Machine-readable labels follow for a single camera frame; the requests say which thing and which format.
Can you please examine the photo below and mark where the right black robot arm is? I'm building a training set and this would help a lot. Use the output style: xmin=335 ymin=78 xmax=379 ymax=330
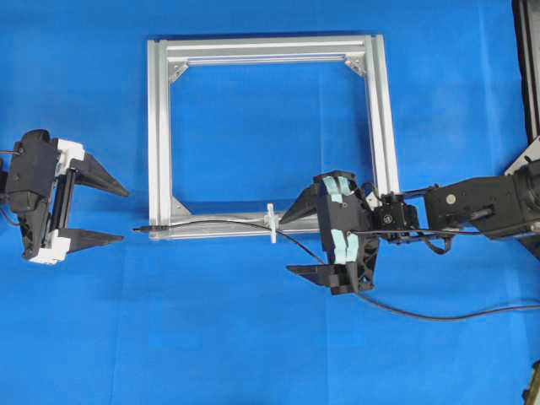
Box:
xmin=280 ymin=160 xmax=539 ymax=294

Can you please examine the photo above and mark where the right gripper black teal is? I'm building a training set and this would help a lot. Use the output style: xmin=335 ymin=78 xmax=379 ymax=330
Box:
xmin=280 ymin=170 xmax=380 ymax=294

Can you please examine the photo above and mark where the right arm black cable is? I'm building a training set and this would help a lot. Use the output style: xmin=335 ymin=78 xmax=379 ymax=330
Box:
xmin=417 ymin=229 xmax=482 ymax=256

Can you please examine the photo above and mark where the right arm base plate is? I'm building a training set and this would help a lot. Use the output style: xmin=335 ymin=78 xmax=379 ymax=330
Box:
xmin=504 ymin=137 xmax=540 ymax=176

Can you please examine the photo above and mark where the blue cloth mat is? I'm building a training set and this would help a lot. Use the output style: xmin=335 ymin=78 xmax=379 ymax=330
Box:
xmin=1 ymin=1 xmax=539 ymax=404

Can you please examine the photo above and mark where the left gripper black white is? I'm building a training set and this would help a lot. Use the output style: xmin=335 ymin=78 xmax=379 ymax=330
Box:
xmin=7 ymin=129 xmax=129 ymax=265

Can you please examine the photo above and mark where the black frame at right edge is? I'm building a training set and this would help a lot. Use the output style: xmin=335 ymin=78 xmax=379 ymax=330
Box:
xmin=511 ymin=0 xmax=539 ymax=143

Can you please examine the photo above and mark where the brass object bottom right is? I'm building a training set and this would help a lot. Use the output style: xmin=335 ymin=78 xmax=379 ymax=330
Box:
xmin=521 ymin=360 xmax=540 ymax=405

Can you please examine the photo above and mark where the aluminium profile frame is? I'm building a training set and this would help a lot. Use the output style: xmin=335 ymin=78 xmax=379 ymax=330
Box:
xmin=147 ymin=35 xmax=400 ymax=240

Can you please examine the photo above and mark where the black wire with plug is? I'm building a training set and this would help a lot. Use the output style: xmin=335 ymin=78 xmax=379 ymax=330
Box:
xmin=132 ymin=218 xmax=540 ymax=321

